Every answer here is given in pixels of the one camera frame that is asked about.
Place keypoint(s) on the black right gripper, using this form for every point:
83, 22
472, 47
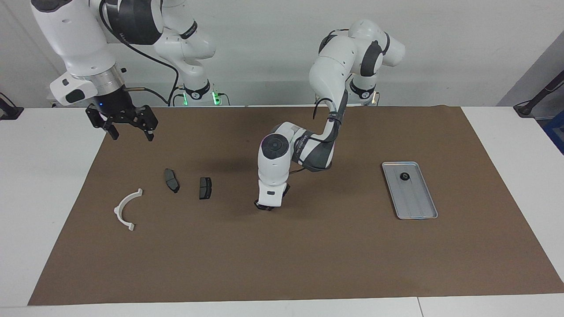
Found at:
116, 110

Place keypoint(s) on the long dark brake pad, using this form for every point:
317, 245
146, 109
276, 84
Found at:
171, 180

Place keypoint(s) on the white curved plastic bracket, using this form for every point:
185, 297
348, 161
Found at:
119, 215

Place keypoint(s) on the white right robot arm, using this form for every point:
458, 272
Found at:
75, 39

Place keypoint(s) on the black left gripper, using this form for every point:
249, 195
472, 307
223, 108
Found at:
285, 190

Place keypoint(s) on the black table clamp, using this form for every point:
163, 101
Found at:
9, 112

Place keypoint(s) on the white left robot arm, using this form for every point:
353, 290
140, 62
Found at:
275, 167

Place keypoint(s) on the black stand with pole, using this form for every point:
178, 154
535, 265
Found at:
526, 108

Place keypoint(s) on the brown table mat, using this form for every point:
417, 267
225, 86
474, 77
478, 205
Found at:
282, 264

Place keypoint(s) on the blue box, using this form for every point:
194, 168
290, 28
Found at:
556, 136

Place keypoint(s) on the silver metal tray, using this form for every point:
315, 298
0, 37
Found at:
410, 193

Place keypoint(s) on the short dark brake pad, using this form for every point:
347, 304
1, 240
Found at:
205, 188

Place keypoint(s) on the large black bearing gear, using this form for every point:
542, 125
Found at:
404, 176

